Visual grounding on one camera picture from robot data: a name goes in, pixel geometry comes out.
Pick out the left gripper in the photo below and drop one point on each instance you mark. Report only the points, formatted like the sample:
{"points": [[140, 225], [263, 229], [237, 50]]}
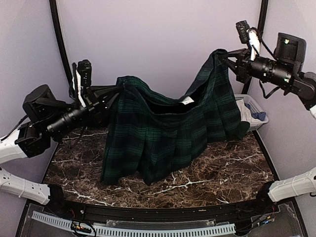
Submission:
{"points": [[97, 104]]}

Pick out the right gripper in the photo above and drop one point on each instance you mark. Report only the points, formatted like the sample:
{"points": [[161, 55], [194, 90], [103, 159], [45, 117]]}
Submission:
{"points": [[241, 68]]}

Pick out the white laundry basket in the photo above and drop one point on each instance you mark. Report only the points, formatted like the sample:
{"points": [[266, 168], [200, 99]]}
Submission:
{"points": [[255, 124]]}

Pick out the dark green plaid garment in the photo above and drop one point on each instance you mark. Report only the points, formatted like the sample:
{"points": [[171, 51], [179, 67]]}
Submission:
{"points": [[154, 135]]}

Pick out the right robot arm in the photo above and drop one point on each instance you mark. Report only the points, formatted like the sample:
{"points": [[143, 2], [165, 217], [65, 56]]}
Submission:
{"points": [[289, 143]]}

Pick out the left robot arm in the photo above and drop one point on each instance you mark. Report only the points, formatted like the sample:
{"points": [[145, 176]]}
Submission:
{"points": [[48, 119]]}

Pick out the white garment in basket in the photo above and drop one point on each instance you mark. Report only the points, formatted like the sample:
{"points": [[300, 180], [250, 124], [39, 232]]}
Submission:
{"points": [[245, 113]]}

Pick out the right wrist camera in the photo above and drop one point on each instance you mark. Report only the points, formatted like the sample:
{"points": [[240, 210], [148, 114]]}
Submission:
{"points": [[243, 30]]}

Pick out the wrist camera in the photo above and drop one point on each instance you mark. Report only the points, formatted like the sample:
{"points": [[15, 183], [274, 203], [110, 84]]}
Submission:
{"points": [[243, 30], [81, 81]]}

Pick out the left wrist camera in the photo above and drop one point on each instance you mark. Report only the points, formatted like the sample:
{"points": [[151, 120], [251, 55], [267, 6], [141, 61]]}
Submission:
{"points": [[81, 81]]}

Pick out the right black frame post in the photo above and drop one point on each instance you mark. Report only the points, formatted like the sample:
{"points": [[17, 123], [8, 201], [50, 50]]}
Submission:
{"points": [[255, 42]]}

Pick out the black frame post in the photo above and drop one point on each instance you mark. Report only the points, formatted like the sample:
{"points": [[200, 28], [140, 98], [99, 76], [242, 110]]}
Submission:
{"points": [[255, 42], [60, 40]]}

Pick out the left black frame post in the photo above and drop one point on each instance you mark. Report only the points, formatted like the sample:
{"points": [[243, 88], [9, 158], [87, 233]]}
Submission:
{"points": [[60, 40]]}

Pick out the black front rail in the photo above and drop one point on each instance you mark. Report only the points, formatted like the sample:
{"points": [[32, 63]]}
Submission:
{"points": [[237, 212]]}

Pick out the white slotted cable duct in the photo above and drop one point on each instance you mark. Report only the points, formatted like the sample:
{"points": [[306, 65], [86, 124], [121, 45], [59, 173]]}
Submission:
{"points": [[115, 228]]}

